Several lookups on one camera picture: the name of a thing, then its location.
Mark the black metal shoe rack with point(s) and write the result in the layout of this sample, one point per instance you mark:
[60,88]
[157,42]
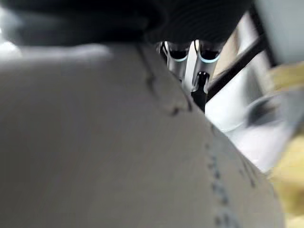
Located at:
[237,63]

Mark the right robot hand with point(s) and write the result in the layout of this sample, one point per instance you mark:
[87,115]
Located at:
[114,21]

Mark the grey fabric slipper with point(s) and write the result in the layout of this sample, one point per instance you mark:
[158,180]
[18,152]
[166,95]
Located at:
[95,142]

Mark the light grey slipper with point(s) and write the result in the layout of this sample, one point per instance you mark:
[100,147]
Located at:
[263,111]

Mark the yellow fuzzy slipper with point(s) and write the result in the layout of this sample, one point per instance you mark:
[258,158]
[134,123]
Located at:
[292,185]
[289,78]

